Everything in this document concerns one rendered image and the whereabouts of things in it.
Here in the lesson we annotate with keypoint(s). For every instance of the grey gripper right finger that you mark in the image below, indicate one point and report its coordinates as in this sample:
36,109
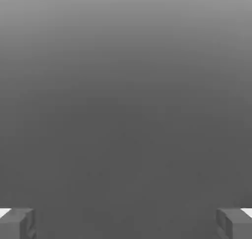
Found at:
238,224

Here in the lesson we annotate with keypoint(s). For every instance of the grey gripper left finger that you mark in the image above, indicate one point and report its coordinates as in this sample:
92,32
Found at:
13,224

